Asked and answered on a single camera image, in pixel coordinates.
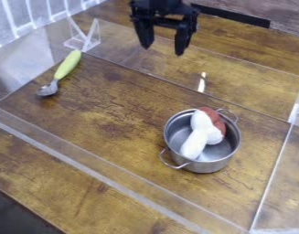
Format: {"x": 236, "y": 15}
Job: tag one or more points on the clear acrylic enclosure wall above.
{"x": 274, "y": 217}

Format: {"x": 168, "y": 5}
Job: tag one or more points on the black strip on table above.
{"x": 220, "y": 9}

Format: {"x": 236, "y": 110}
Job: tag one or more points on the clear acrylic triangular stand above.
{"x": 83, "y": 41}

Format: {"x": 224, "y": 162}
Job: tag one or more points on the white plush mushroom red cap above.
{"x": 209, "y": 131}

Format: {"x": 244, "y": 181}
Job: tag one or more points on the silver metal pot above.
{"x": 216, "y": 156}

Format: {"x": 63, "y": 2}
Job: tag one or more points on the yellow-green handled metal spoon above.
{"x": 66, "y": 67}

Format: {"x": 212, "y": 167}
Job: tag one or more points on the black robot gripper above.
{"x": 170, "y": 12}

